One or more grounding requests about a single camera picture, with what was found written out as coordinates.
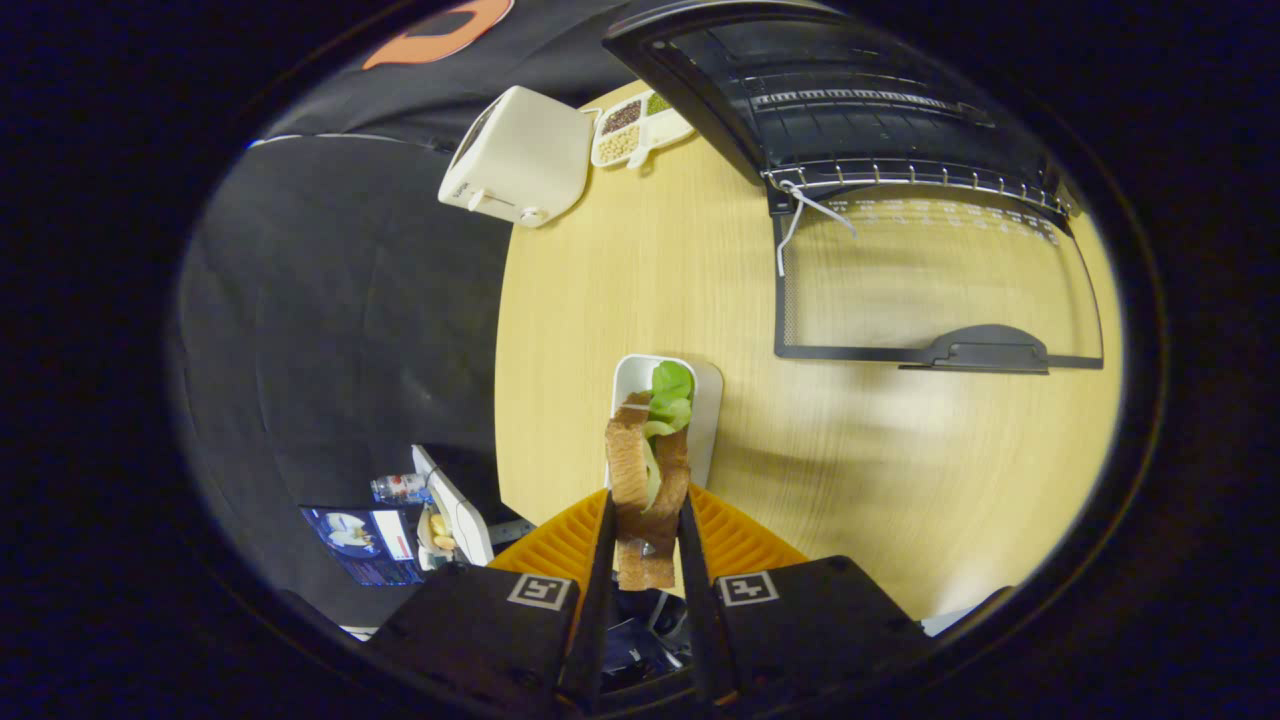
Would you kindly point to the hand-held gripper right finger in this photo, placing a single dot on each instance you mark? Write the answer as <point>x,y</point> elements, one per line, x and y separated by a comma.
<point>700,620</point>

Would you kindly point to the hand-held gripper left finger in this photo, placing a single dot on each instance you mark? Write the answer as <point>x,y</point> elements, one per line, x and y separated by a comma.
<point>603,600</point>

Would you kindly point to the toast sandwich with lettuce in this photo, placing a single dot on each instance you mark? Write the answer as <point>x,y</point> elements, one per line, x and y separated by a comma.
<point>632,470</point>

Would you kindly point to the black toaster oven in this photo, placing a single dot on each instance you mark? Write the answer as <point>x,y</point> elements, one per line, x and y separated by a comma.
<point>850,100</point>

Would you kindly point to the white pop-up toaster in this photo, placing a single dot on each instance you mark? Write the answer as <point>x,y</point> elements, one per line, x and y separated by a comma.
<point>520,160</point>

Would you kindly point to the white plastic object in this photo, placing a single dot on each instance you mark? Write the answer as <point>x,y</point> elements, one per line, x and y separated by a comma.
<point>465,520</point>

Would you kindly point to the white rectangular plate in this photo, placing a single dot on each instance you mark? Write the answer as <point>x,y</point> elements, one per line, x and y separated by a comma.
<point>705,420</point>

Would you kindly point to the clear bottle red label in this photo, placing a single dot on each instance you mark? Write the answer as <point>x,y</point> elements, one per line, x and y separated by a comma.
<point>400,488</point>

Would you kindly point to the blue printed booklet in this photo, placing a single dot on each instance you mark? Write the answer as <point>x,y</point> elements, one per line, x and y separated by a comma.
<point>365,545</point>

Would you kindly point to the white compartment tray with beans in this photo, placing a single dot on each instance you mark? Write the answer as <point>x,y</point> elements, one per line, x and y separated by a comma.
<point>625,145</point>

